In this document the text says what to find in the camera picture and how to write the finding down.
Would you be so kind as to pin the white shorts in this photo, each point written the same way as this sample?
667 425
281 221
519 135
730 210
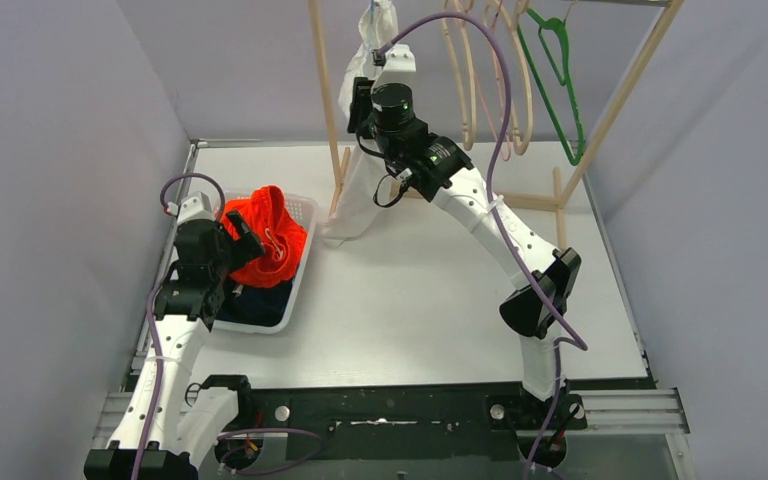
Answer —
355 209

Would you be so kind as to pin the green hanger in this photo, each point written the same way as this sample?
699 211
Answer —
554 39

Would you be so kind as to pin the wooden hanger orange shorts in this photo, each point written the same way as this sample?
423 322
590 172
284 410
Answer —
460 57

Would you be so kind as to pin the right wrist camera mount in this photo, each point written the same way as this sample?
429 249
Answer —
396 66

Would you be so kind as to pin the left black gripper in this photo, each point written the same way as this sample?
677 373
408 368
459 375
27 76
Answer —
239 237

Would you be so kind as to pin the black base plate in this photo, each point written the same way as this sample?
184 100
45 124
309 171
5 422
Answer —
420 422

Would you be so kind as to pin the white plastic basket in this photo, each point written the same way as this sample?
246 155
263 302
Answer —
304 211

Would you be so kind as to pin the wooden hanger navy shorts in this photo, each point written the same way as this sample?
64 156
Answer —
505 22

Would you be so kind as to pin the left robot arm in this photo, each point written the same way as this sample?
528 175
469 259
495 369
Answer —
156 438

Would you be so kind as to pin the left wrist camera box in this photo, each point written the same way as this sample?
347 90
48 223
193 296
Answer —
195 207

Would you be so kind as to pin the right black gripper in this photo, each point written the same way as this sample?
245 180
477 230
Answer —
362 104

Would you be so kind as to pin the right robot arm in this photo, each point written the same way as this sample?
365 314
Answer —
381 116

